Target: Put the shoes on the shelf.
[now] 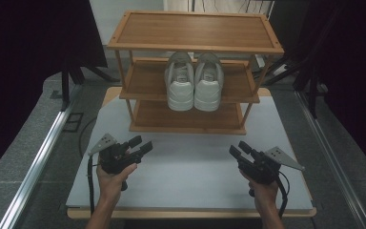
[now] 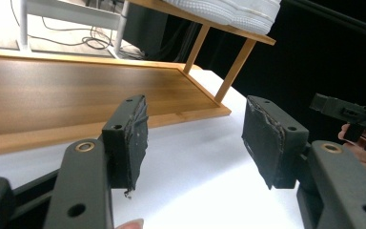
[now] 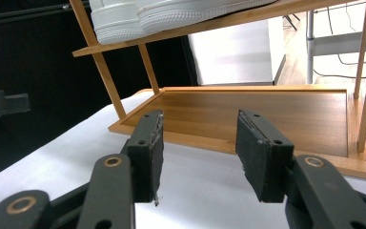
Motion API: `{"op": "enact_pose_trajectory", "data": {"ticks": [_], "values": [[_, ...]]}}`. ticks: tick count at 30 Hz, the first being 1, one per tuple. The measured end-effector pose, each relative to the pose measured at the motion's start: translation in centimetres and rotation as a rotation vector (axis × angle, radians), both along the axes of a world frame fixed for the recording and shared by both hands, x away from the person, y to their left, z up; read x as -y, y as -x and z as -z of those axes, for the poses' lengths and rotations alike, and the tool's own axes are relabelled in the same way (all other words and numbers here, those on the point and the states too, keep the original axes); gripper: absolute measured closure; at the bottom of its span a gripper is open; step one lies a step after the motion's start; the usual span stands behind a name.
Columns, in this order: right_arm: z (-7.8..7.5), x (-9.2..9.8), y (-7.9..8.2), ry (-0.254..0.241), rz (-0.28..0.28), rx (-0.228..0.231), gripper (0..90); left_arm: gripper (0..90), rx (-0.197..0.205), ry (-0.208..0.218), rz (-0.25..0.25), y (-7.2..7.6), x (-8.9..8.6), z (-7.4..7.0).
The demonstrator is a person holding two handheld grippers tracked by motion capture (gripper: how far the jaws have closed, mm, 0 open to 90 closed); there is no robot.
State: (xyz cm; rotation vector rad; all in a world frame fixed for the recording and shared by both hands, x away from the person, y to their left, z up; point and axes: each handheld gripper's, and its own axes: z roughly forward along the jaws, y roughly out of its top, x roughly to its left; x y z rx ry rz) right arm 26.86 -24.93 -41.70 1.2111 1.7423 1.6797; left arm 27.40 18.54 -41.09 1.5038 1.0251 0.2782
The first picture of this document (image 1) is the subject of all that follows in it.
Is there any person's left hand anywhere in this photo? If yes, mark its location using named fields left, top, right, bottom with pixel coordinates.
left=95, top=150, right=138, bottom=204

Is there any wooden shoe rack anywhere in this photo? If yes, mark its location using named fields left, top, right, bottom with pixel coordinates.
left=107, top=10, right=285, bottom=135

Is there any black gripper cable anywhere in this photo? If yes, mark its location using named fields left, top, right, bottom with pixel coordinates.
left=87, top=155, right=97, bottom=216
left=274, top=170, right=291, bottom=220

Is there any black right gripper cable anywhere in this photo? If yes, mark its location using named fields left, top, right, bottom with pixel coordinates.
left=274, top=170, right=291, bottom=220

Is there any aluminium floor rail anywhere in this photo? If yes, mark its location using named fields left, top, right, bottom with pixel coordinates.
left=294, top=90, right=366, bottom=229
left=0, top=85, right=84, bottom=229

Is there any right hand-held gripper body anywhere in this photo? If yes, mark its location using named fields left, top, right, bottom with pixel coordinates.
left=238, top=146, right=306, bottom=197

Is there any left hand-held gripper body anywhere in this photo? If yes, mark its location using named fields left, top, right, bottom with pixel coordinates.
left=88, top=133, right=141, bottom=192

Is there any white sneaker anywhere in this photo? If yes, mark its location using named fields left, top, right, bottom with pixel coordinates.
left=164, top=51, right=195, bottom=112
left=193, top=52, right=225, bottom=113

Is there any person's right hand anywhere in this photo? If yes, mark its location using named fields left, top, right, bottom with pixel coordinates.
left=239, top=169, right=279, bottom=208

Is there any thin black floor cable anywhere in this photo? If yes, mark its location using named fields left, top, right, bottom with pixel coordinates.
left=77, top=115, right=98, bottom=159

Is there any dark curtain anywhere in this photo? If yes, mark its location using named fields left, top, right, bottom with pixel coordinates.
left=266, top=0, right=366, bottom=180
left=0, top=0, right=109, bottom=185

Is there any black metal stand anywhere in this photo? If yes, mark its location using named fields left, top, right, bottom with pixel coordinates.
left=59, top=61, right=122, bottom=113
left=260, top=47, right=319, bottom=119

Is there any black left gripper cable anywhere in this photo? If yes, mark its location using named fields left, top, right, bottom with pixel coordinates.
left=87, top=155, right=97, bottom=216

